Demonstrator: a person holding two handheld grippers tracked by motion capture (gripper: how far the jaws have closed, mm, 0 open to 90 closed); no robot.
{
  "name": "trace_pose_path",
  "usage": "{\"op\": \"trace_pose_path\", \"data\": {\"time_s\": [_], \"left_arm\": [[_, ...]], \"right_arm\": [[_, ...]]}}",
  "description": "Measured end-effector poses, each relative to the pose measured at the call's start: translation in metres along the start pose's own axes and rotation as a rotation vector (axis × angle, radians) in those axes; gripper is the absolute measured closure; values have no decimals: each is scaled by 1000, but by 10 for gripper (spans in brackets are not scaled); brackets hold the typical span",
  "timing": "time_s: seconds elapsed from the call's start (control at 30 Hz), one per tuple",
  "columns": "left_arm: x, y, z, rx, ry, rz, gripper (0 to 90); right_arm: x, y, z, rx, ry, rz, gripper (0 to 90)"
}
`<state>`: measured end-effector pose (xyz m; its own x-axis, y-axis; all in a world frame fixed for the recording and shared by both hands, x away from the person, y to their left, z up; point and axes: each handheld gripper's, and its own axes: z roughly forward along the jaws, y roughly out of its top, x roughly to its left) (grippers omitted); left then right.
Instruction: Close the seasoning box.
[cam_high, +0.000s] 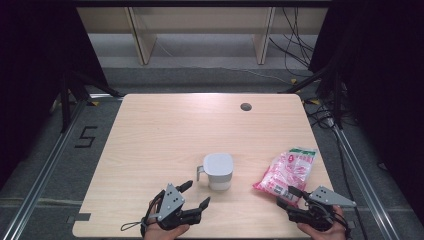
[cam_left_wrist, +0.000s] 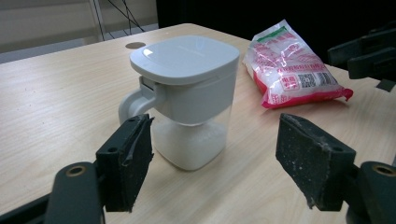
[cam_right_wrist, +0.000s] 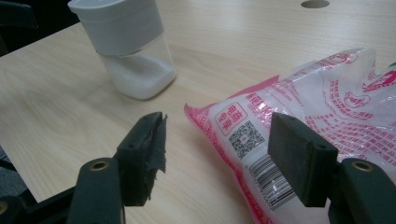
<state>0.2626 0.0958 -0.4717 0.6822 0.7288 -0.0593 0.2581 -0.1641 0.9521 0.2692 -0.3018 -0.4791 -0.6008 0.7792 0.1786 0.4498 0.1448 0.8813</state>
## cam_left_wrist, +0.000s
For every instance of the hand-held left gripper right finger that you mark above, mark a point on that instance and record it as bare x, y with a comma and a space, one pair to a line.
314, 161

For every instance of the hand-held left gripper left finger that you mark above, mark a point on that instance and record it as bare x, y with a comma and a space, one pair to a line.
124, 161

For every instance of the pink and white plastic bag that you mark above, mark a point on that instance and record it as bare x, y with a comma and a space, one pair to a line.
292, 68

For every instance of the clear jar with white lid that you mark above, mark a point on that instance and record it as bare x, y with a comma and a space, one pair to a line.
183, 99

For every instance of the black curtain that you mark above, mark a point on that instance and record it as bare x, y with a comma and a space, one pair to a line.
249, 12

